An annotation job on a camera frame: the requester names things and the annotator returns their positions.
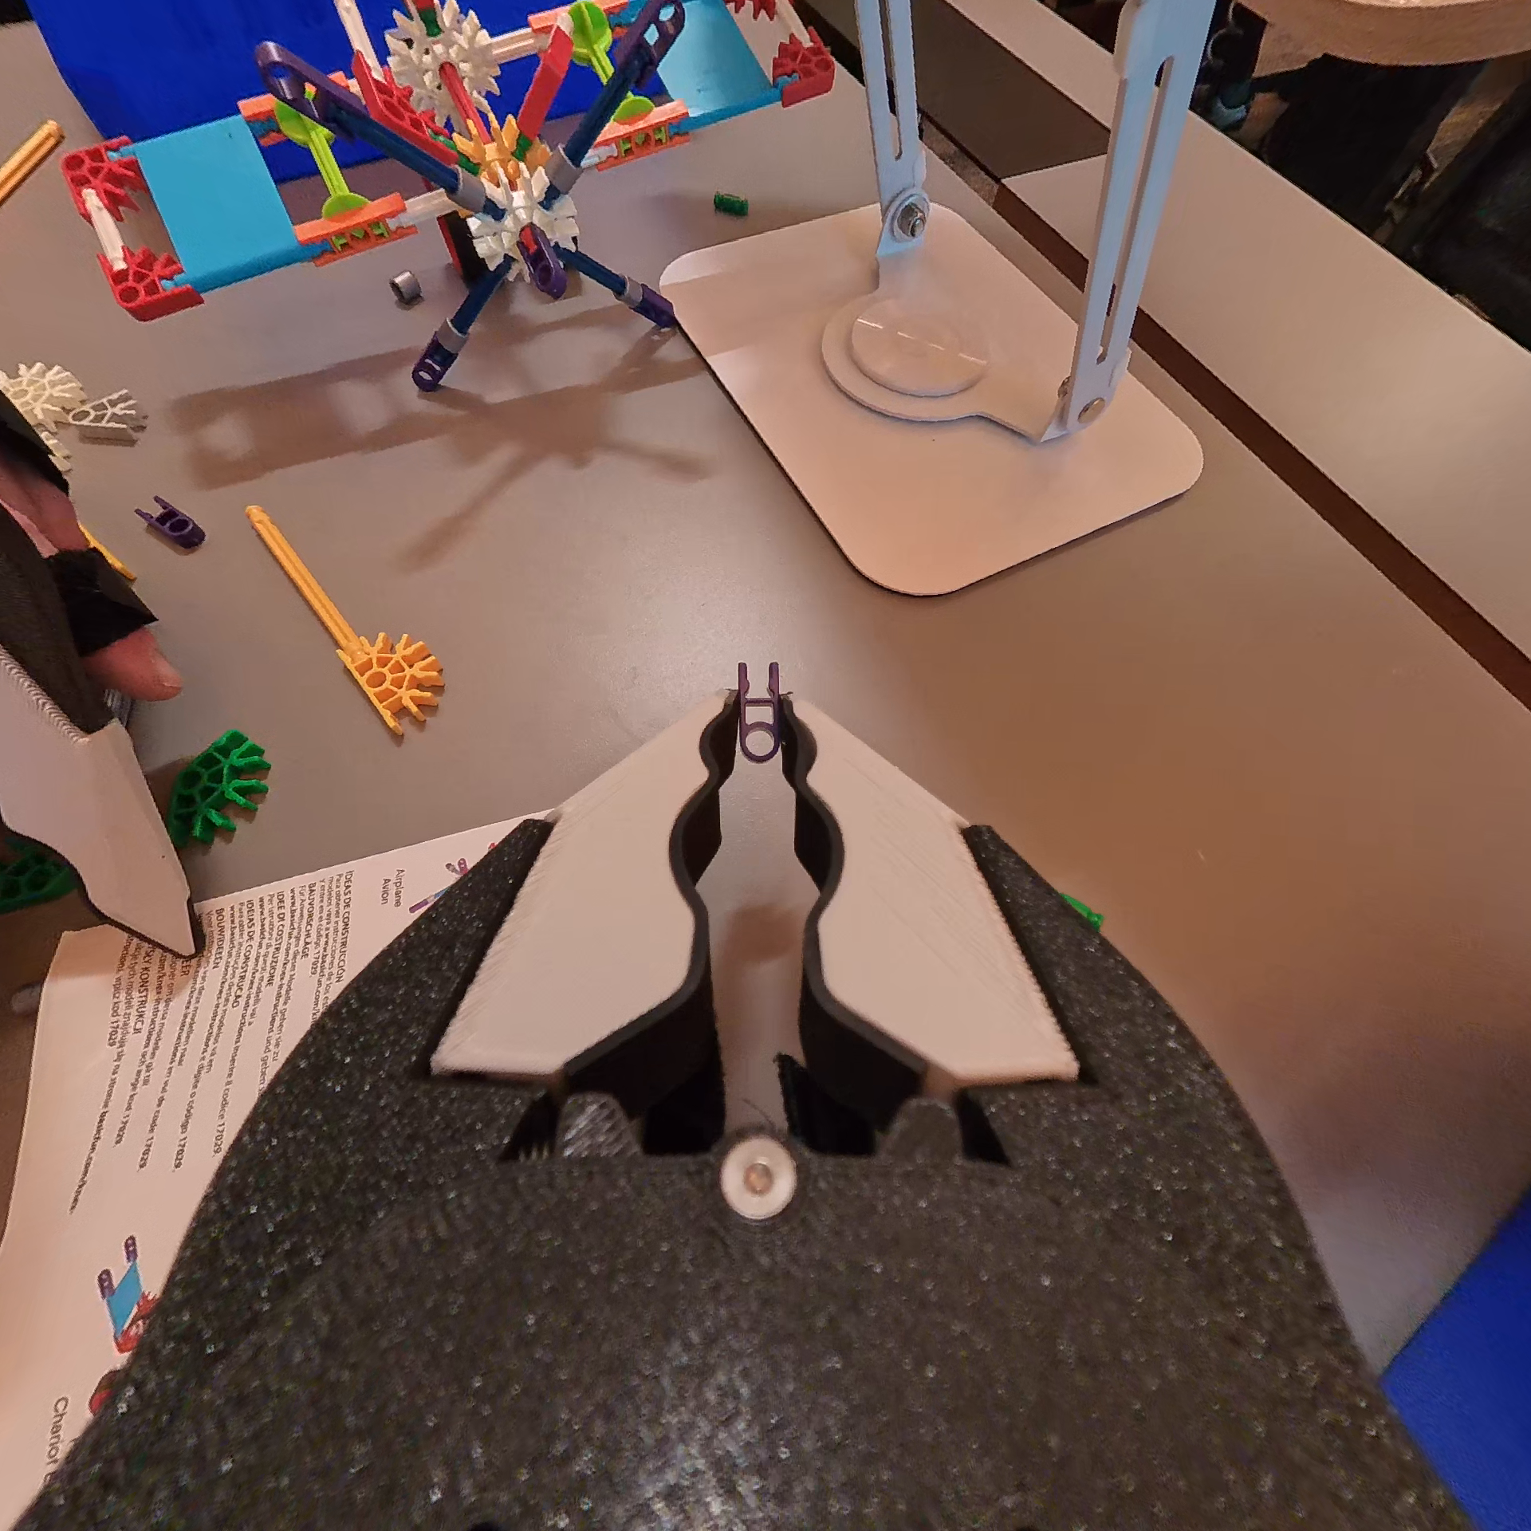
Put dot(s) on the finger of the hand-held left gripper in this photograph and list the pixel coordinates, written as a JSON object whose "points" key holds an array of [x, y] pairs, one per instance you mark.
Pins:
{"points": [[107, 825]]}

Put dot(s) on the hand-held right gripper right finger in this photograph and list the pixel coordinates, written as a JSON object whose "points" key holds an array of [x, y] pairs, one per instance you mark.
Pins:
{"points": [[932, 945]]}

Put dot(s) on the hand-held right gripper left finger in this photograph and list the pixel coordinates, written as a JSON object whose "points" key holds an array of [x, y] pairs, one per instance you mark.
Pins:
{"points": [[598, 945]]}

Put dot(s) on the green fan connector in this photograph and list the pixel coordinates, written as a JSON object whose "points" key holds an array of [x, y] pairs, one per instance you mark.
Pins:
{"points": [[35, 885], [205, 794]]}

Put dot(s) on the orange fan connector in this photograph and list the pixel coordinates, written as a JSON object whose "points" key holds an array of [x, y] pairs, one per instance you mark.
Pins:
{"points": [[110, 556], [383, 669]]}

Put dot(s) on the purple plastic clip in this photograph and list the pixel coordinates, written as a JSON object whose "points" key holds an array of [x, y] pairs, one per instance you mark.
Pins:
{"points": [[173, 523], [758, 743]]}

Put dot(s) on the yellow plastic rod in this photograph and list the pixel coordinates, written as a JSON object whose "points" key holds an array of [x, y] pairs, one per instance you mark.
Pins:
{"points": [[300, 574], [30, 161]]}

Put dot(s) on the colourful construction toy plane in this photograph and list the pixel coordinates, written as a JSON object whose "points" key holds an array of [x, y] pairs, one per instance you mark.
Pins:
{"points": [[215, 204]]}

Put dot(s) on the person's left hand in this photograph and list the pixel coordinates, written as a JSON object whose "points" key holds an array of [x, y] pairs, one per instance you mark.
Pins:
{"points": [[30, 503]]}

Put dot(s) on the pale grey snowflake connector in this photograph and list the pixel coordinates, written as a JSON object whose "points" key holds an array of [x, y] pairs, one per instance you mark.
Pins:
{"points": [[107, 417]]}

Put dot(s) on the white snowflake connector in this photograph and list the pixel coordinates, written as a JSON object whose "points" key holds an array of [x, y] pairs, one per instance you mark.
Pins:
{"points": [[35, 392]]}

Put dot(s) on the toy instruction booklet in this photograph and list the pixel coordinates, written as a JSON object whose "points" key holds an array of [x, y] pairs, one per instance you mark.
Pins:
{"points": [[180, 1077]]}

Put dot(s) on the wooden and white book stand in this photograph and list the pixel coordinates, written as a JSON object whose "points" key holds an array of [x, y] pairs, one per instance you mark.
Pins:
{"points": [[956, 503]]}

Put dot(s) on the blue plastic bin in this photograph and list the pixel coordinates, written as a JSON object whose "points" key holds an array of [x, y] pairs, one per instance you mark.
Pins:
{"points": [[155, 60], [1473, 1411]]}

